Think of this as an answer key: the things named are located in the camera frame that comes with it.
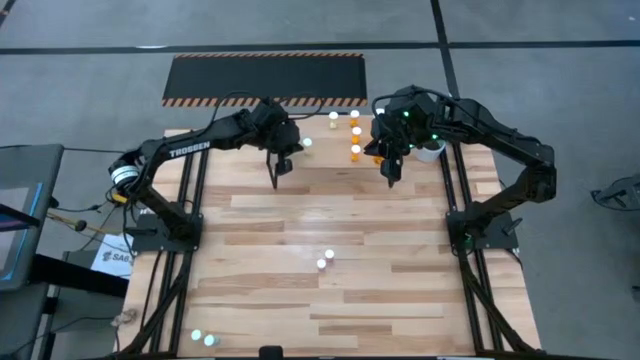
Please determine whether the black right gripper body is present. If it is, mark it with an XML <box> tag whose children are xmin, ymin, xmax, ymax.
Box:
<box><xmin>372</xmin><ymin>85</ymin><xmax>441</xmax><ymax>157</ymax></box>

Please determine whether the black aluminium rig frame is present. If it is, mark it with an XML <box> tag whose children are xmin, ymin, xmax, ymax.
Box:
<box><xmin>117</xmin><ymin>110</ymin><xmax>544</xmax><ymax>357</ymax></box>

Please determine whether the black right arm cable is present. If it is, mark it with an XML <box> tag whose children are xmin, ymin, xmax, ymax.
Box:
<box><xmin>369</xmin><ymin>92</ymin><xmax>401</xmax><ymax>131</ymax></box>

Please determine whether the green plant in white pot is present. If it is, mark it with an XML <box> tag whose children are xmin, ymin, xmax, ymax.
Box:
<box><xmin>414</xmin><ymin>139</ymin><xmax>447</xmax><ymax>164</ymax></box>

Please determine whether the black floor stand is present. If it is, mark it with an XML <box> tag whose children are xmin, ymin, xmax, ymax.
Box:
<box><xmin>590</xmin><ymin>173</ymin><xmax>640</xmax><ymax>212</ymax></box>

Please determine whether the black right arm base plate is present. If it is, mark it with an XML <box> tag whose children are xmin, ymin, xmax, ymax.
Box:
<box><xmin>446</xmin><ymin>209</ymin><xmax>520</xmax><ymax>250</ymax></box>

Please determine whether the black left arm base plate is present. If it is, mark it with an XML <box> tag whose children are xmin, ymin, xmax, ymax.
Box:
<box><xmin>130</xmin><ymin>214</ymin><xmax>204</xmax><ymax>253</ymax></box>

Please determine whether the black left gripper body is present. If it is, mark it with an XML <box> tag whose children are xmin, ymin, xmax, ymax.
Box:
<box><xmin>249</xmin><ymin>98</ymin><xmax>304</xmax><ymax>154</ymax></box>

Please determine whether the black hazard-striped floor mat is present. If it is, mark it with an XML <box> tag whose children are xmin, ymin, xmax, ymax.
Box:
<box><xmin>161</xmin><ymin>52</ymin><xmax>369</xmax><ymax>108</ymax></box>

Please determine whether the wooden shelf with black frame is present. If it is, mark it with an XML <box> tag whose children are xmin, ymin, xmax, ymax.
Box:
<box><xmin>263</xmin><ymin>110</ymin><xmax>401</xmax><ymax>190</ymax></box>

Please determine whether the brown twine bundle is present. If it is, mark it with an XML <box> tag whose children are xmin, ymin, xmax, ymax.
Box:
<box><xmin>110</xmin><ymin>308</ymin><xmax>140</xmax><ymax>327</ymax></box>

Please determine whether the dark monitor screen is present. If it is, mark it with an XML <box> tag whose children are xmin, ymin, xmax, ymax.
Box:
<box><xmin>0</xmin><ymin>143</ymin><xmax>65</xmax><ymax>292</ymax></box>

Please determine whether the black stand bar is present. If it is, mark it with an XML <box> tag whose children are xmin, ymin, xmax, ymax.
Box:
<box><xmin>29</xmin><ymin>252</ymin><xmax>130</xmax><ymax>299</ymax></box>

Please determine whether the white paper sign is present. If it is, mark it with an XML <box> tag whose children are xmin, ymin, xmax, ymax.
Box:
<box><xmin>90</xmin><ymin>232</ymin><xmax>136</xmax><ymax>280</ymax></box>

